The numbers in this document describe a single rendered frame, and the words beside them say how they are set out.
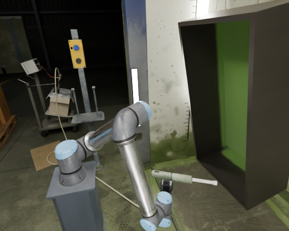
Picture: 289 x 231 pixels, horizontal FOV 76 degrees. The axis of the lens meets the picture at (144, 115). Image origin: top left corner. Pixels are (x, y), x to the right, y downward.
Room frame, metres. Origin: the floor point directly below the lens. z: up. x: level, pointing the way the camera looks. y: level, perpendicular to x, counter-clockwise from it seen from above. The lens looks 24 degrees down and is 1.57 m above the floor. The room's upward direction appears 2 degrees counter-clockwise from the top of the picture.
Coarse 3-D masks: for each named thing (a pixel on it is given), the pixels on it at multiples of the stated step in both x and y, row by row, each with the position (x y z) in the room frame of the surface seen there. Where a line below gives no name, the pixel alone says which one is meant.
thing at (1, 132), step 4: (12, 116) 3.46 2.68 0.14; (16, 116) 3.53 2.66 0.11; (8, 120) 3.28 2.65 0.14; (12, 120) 3.29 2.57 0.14; (16, 120) 3.47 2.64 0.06; (4, 124) 3.10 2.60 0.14; (8, 124) 3.09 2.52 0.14; (12, 124) 3.34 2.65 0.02; (0, 128) 2.93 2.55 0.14; (4, 128) 2.92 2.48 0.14; (8, 128) 2.99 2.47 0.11; (12, 128) 3.16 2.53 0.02; (0, 132) 2.77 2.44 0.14; (4, 132) 2.78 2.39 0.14; (8, 132) 2.94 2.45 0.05; (0, 136) 2.64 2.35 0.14; (4, 136) 2.86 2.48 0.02; (8, 136) 2.88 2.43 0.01; (0, 140) 2.72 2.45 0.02; (4, 140) 2.71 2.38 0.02; (0, 144) 2.52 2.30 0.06; (0, 148) 2.47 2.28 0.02
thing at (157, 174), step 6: (156, 174) 1.10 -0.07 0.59; (162, 174) 1.09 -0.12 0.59; (168, 174) 1.09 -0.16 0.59; (174, 174) 1.09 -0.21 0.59; (180, 174) 1.09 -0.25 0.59; (174, 180) 1.07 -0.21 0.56; (180, 180) 1.06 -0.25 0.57; (186, 180) 1.05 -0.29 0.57; (192, 180) 1.05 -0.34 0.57; (198, 180) 1.04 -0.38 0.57; (204, 180) 1.04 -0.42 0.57
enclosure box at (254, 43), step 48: (288, 0) 0.89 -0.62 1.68; (192, 48) 1.39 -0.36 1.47; (240, 48) 1.31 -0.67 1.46; (288, 48) 0.85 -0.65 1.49; (192, 96) 1.40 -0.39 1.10; (240, 96) 1.33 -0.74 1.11; (288, 96) 0.88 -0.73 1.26; (240, 144) 1.36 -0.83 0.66; (288, 144) 0.92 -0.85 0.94; (240, 192) 1.00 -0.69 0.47
